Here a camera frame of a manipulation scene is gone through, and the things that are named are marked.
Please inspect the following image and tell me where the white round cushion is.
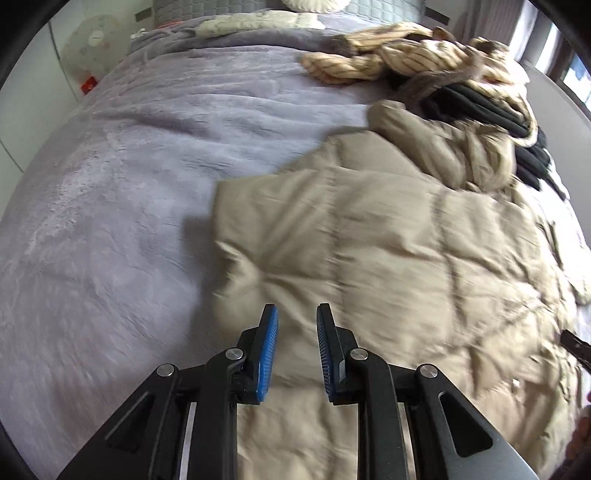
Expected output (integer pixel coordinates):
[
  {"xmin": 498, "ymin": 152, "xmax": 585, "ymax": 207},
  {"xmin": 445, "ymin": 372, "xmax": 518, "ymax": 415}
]
[{"xmin": 283, "ymin": 0, "xmax": 348, "ymax": 12}]

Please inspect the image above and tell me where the black fleece garment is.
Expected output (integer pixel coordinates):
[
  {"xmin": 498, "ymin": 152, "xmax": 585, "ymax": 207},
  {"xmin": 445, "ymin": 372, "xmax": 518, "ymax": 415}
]
[{"xmin": 388, "ymin": 74, "xmax": 571, "ymax": 201}]

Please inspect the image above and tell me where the grey plush blanket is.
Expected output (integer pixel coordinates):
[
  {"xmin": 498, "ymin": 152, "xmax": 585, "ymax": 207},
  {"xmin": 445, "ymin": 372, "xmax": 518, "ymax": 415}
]
[{"xmin": 0, "ymin": 14, "xmax": 591, "ymax": 480}]

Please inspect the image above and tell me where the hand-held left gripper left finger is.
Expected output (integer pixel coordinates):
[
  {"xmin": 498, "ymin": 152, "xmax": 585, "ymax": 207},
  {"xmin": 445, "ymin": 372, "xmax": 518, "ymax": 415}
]
[{"xmin": 58, "ymin": 304, "xmax": 280, "ymax": 480}]

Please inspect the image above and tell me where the grey quilted headboard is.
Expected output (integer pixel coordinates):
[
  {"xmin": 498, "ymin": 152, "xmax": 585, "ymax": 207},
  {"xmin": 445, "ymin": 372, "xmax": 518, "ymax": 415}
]
[{"xmin": 154, "ymin": 0, "xmax": 426, "ymax": 27}]

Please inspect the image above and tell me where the window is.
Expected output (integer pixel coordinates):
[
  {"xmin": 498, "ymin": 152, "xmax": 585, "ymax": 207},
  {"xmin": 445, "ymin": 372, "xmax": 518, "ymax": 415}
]
[{"xmin": 508, "ymin": 0, "xmax": 591, "ymax": 114}]

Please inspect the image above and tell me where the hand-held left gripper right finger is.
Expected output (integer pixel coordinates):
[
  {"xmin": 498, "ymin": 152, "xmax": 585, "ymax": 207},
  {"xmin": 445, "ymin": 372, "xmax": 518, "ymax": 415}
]
[{"xmin": 316, "ymin": 303, "xmax": 541, "ymax": 480}]

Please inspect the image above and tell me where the white electric fan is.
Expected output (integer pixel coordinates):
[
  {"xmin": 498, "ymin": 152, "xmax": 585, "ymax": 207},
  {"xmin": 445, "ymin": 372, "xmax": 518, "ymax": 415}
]
[{"xmin": 61, "ymin": 14, "xmax": 129, "ymax": 79}]

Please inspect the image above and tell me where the cream quilted pillow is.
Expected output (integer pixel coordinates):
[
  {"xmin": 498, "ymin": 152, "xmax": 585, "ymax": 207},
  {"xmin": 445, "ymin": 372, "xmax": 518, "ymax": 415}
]
[{"xmin": 196, "ymin": 11, "xmax": 324, "ymax": 38}]

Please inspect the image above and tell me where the beige puffer jacket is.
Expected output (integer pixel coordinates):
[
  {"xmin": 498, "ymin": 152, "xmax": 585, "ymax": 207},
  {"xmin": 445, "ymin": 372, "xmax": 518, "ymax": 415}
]
[{"xmin": 213, "ymin": 99, "xmax": 591, "ymax": 480}]

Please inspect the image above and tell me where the beige striped fleece garment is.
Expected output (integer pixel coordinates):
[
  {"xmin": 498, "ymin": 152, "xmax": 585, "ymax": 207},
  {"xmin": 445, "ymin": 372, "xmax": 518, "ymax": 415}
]
[{"xmin": 301, "ymin": 23, "xmax": 541, "ymax": 141}]

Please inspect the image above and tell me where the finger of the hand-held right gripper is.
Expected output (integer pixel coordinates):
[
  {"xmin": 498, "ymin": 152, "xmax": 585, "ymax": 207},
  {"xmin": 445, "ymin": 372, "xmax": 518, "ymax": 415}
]
[{"xmin": 560, "ymin": 329, "xmax": 591, "ymax": 366}]

